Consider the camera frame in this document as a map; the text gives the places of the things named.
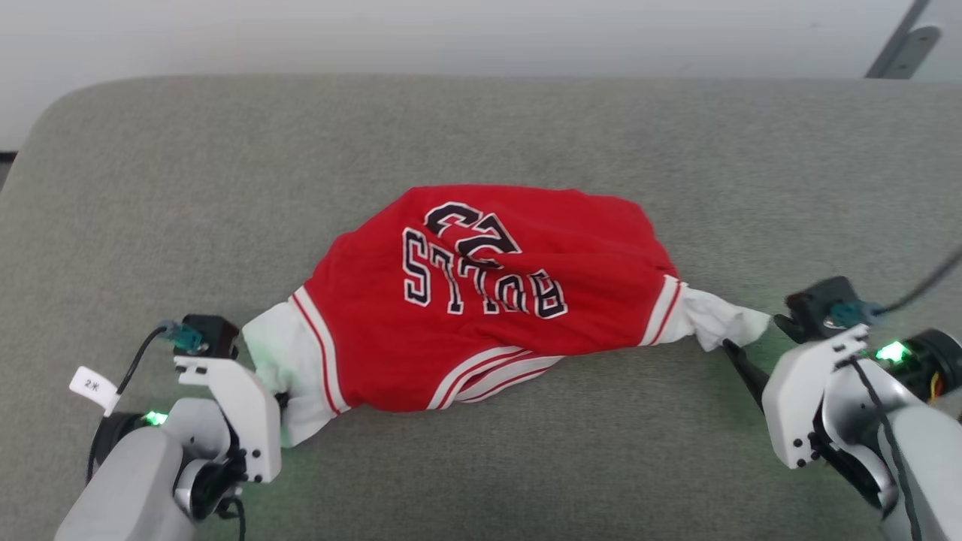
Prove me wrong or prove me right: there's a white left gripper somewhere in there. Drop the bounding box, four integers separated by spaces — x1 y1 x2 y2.
174 357 283 521

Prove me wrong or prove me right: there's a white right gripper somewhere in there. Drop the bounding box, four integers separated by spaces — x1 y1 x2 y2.
721 325 870 471

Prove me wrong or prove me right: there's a red and white basketball jersey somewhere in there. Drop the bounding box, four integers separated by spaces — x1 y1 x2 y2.
242 184 773 449

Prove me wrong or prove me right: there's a grey fabric sofa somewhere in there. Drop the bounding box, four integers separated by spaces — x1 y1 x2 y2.
0 74 962 541

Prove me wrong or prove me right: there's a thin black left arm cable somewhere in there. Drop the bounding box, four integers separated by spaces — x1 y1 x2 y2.
216 492 249 541

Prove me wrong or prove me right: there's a left camera cable teal plug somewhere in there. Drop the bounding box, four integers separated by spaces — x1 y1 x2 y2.
116 321 205 396

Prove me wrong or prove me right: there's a camera cable teal plug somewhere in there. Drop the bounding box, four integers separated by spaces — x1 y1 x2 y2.
116 321 205 396
833 248 962 329

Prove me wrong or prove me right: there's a right camera cable teal plug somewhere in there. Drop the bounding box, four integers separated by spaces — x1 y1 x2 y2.
833 248 962 329

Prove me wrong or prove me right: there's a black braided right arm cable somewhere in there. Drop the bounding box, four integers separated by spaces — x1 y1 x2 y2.
848 359 927 541

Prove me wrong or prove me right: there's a white cable label tag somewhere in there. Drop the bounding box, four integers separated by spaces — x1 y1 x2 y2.
69 366 122 417

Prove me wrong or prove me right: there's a grey metal post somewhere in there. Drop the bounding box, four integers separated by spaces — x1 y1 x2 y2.
864 0 942 80

